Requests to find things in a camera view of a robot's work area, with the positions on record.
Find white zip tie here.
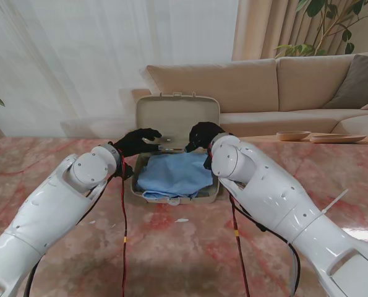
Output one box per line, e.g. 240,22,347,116
319,189,349,215

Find beige fabric sofa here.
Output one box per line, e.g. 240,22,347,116
124,51,368,140

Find red black right arm cable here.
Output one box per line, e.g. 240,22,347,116
228,194,302,297

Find red black left arm cable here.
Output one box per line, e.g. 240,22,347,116
22,151,134,297

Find red black arm cable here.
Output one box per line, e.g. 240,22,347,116
228,194,302,297
22,151,134,297

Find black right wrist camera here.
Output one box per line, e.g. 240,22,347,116
203,153,216,171

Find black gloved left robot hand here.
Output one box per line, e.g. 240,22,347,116
113,128,163,158

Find white sheer curtain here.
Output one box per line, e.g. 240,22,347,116
0,0,239,137

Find beige hard-shell suitcase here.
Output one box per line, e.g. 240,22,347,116
130,92,225,205

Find long shallow wooden tray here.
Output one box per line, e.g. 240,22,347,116
309,134,366,144

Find tall green leafy plant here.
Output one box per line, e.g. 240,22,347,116
275,0,368,56

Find grey sofa cushion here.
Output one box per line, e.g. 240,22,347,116
322,54,368,110

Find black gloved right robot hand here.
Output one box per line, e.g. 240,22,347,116
185,121,234,153

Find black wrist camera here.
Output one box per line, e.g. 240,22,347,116
203,153,216,171
114,165,134,181

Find round wooden bowl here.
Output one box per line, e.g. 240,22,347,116
276,130,312,142

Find light blue shirt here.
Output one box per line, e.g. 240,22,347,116
137,151,215,202

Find beige curtain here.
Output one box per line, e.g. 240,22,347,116
231,0,368,61

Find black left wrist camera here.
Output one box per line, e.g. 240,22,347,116
114,165,134,181

